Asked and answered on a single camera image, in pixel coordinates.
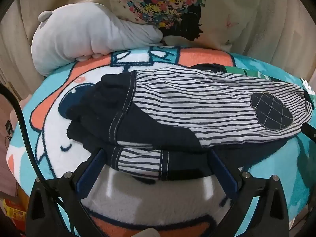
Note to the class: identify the floral printed pillow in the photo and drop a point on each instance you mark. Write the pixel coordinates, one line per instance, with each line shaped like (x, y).
(170, 7)

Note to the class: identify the grey plush toy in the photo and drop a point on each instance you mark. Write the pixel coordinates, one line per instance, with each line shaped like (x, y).
(81, 37)

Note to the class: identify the navy striped pants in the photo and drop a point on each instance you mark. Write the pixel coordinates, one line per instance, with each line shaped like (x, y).
(187, 108)

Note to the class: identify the yellow red box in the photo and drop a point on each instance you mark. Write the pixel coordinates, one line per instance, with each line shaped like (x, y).
(13, 208)

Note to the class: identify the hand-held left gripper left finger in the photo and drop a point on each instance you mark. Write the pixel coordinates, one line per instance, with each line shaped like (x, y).
(91, 171)

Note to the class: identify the cartoon printed blanket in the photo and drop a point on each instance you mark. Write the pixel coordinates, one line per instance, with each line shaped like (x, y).
(51, 138)

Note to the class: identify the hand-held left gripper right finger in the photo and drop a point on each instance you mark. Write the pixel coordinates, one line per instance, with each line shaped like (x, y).
(223, 171)

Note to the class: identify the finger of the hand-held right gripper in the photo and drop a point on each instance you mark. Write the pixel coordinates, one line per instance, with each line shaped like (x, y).
(309, 131)

